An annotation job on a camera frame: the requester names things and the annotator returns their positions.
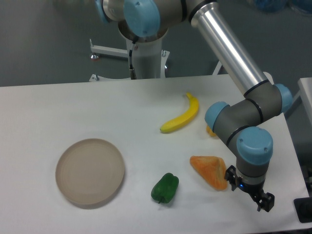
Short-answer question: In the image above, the blue bag in background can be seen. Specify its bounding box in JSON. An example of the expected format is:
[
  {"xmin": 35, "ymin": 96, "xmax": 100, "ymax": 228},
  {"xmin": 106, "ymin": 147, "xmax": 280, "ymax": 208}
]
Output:
[{"xmin": 250, "ymin": 0, "xmax": 312, "ymax": 16}]

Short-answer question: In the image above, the yellow banana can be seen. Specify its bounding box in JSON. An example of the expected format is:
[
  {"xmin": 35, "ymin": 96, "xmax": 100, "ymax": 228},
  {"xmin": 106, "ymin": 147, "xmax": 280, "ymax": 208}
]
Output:
[{"xmin": 160, "ymin": 92, "xmax": 199, "ymax": 134}]

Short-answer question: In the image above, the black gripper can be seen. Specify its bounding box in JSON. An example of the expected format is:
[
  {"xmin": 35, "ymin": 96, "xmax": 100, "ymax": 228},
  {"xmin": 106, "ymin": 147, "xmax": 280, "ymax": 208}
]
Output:
[{"xmin": 224, "ymin": 165, "xmax": 275, "ymax": 212}]

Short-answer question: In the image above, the yellow pepper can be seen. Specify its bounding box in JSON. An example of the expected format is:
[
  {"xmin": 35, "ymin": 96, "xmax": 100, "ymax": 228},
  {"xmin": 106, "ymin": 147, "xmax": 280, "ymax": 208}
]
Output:
[{"xmin": 206, "ymin": 125, "xmax": 217, "ymax": 137}]

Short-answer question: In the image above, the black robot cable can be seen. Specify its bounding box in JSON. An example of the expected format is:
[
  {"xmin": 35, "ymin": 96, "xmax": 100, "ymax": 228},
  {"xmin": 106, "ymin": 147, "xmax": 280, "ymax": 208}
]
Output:
[{"xmin": 128, "ymin": 36, "xmax": 139, "ymax": 80}]

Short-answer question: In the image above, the beige round plate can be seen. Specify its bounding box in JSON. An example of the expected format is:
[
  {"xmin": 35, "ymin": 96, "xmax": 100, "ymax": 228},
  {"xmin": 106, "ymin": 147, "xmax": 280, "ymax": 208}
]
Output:
[{"xmin": 55, "ymin": 138, "xmax": 125, "ymax": 209}]

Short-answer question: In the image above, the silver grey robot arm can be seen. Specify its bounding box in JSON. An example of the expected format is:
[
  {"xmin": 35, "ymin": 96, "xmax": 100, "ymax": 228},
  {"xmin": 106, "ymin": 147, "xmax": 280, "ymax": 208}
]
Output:
[{"xmin": 95, "ymin": 0, "xmax": 293, "ymax": 211}]

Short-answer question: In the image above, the green bell pepper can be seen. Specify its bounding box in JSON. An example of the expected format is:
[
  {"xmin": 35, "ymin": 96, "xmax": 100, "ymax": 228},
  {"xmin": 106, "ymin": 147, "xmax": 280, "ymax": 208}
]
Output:
[{"xmin": 151, "ymin": 173, "xmax": 179, "ymax": 204}]

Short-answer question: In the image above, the white side table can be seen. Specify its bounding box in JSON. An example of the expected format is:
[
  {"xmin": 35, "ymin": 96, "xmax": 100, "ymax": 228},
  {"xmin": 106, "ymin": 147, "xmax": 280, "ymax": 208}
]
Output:
[{"xmin": 298, "ymin": 78, "xmax": 312, "ymax": 112}]

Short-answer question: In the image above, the black device at table edge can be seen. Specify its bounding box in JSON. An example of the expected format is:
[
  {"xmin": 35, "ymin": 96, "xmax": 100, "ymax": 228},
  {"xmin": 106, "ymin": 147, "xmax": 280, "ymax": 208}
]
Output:
[{"xmin": 293, "ymin": 197, "xmax": 312, "ymax": 223}]

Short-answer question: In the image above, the orange triangular bread sandwich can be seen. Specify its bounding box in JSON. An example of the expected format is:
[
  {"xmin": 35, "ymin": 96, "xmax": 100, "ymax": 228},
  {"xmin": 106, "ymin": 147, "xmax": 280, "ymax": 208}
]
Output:
[{"xmin": 190, "ymin": 156, "xmax": 227, "ymax": 191}]

